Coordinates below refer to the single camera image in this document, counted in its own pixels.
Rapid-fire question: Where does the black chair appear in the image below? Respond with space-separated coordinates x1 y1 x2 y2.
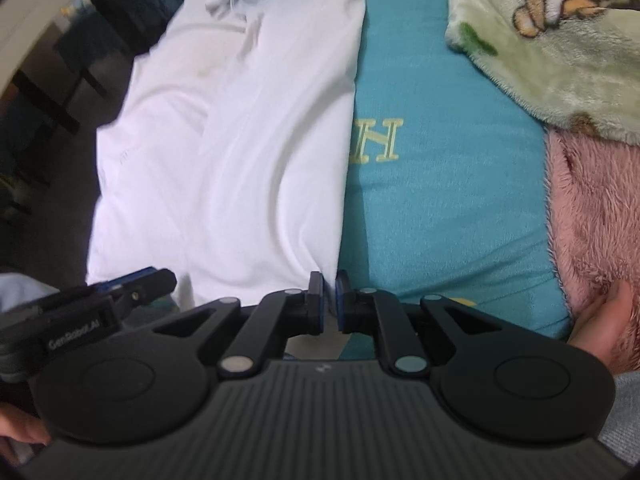
10 0 201 133

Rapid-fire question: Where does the person's left hand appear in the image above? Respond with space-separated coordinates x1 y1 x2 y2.
0 402 52 446

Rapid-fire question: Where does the green cartoon fleece blanket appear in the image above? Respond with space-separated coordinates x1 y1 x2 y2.
445 0 640 148

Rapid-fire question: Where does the white T-shirt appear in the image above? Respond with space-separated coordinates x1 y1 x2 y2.
85 0 366 321

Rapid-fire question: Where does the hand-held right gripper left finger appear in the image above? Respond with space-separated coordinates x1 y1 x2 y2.
152 271 328 378

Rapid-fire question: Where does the person's right hand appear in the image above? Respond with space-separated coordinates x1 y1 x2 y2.
567 280 640 377

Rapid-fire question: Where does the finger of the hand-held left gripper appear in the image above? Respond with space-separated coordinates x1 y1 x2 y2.
91 267 179 318

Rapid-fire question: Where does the white desk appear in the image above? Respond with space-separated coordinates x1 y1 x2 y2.
0 0 88 95

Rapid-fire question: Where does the teal patterned bed sheet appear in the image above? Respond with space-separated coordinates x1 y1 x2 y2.
337 0 573 341

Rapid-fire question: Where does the pink fluffy blanket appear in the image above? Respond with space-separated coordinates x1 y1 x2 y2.
544 129 640 326

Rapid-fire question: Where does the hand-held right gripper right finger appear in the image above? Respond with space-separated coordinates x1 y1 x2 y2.
335 270 508 377

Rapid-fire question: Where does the pale blue cloth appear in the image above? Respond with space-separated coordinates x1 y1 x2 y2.
0 272 58 318

